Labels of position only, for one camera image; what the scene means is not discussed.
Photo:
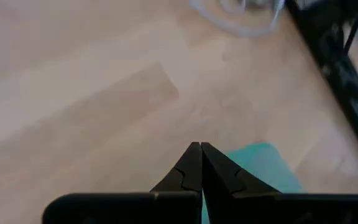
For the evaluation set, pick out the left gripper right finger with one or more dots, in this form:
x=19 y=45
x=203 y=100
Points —
x=222 y=177

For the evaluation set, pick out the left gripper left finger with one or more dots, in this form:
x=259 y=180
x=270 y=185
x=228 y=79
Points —
x=188 y=174

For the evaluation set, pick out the green translucent plastic bin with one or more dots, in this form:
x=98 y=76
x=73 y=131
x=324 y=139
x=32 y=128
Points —
x=259 y=165

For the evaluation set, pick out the black aluminium table frame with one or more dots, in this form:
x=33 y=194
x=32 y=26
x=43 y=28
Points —
x=337 y=71

